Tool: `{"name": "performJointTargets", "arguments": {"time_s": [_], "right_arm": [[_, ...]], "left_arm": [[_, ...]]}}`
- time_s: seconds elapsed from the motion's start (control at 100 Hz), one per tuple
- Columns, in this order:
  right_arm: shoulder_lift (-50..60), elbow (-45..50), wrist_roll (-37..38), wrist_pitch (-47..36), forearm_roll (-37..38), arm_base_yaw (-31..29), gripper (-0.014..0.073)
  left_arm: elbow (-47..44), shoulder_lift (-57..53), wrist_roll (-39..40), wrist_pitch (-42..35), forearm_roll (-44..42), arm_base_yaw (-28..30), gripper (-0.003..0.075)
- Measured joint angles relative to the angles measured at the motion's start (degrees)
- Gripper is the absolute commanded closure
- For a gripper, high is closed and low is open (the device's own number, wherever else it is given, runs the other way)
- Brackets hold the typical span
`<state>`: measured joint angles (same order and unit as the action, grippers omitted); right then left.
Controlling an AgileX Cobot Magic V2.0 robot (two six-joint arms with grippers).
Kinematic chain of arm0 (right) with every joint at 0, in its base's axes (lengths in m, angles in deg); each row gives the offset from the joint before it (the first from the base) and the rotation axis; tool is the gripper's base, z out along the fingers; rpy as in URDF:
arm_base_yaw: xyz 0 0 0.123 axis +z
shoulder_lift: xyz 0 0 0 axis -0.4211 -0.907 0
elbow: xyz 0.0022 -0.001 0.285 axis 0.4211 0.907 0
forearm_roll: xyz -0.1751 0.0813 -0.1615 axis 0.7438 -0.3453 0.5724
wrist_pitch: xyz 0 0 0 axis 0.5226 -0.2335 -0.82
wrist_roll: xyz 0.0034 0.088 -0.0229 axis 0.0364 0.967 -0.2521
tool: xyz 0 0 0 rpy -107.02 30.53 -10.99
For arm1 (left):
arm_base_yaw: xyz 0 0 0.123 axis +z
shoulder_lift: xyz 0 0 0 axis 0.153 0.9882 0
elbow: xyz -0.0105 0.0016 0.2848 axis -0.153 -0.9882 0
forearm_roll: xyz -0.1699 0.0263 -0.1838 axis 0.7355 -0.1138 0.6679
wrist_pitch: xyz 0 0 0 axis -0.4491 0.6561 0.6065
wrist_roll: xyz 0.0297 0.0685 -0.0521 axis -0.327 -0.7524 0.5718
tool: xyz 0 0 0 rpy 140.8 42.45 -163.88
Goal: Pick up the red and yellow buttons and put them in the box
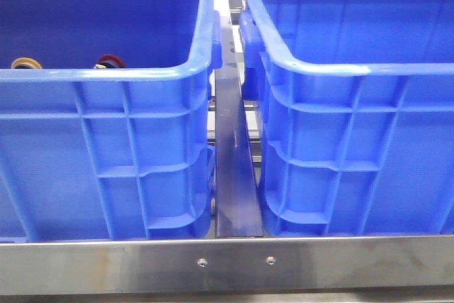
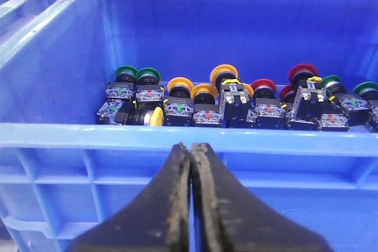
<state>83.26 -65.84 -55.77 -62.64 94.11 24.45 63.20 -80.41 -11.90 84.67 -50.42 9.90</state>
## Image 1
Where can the blue plastic bin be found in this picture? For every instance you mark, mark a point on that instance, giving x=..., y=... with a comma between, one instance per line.
x=106, y=154
x=355, y=106

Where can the steel divider bar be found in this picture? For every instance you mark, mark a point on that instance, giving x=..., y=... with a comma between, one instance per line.
x=237, y=207

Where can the right blue plastic bin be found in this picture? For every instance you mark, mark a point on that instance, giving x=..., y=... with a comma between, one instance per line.
x=355, y=106

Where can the left rail screw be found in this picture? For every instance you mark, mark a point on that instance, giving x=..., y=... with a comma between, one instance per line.
x=202, y=262

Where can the left blue plastic bin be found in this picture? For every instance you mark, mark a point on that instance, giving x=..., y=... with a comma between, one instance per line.
x=106, y=154

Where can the red push button switch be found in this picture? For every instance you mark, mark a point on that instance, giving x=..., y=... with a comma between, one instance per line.
x=109, y=61

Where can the yellow push button switch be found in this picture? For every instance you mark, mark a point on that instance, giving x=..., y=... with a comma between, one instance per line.
x=25, y=63

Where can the steel front rail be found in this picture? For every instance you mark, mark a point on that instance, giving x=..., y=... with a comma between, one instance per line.
x=234, y=265

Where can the right rail screw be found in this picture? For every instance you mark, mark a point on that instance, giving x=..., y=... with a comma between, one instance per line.
x=271, y=260

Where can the rail screw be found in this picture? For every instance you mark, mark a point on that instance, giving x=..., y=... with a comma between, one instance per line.
x=202, y=262
x=271, y=260

